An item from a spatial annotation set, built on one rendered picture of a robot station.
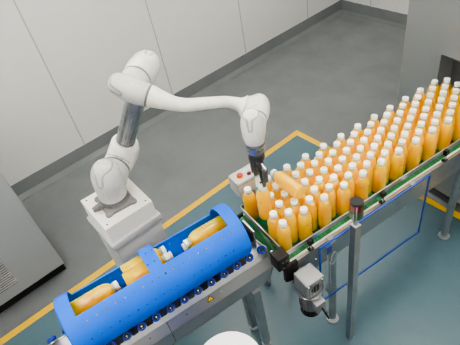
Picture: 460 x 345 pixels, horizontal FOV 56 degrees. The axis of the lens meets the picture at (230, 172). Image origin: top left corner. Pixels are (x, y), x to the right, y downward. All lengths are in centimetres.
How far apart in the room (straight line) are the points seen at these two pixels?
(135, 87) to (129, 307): 93
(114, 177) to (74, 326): 75
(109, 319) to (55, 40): 297
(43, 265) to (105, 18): 233
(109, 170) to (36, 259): 155
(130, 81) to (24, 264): 210
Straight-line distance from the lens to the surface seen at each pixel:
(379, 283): 327
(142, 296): 196
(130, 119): 221
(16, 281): 371
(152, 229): 253
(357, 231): 214
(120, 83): 191
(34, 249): 359
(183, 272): 197
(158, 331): 219
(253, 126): 183
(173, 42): 496
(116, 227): 238
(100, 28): 452
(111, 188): 230
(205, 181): 407
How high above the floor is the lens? 272
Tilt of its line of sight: 42 degrees down
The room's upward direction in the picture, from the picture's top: 12 degrees counter-clockwise
